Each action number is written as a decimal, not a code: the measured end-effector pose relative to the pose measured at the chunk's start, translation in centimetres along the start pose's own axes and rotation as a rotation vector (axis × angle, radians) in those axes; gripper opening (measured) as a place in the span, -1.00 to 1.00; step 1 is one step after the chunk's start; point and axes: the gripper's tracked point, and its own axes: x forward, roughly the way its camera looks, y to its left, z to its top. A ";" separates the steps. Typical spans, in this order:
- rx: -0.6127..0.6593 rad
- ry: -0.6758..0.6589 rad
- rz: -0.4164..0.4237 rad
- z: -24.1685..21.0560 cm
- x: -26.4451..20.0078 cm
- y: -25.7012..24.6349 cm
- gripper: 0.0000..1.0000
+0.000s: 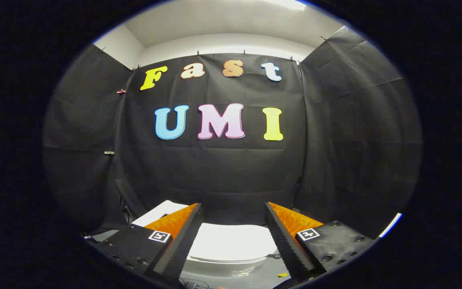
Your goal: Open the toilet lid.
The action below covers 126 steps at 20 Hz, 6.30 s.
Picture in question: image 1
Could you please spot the black backdrop cloth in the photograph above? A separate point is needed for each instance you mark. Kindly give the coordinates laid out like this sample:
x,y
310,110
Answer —
x,y
223,168

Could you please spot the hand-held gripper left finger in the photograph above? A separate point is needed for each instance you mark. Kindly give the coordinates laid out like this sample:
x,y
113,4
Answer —
x,y
183,245

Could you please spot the white box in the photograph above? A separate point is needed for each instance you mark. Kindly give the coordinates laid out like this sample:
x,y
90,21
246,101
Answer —
x,y
163,212

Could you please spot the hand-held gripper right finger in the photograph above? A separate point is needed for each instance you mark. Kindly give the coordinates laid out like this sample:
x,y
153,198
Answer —
x,y
285,245

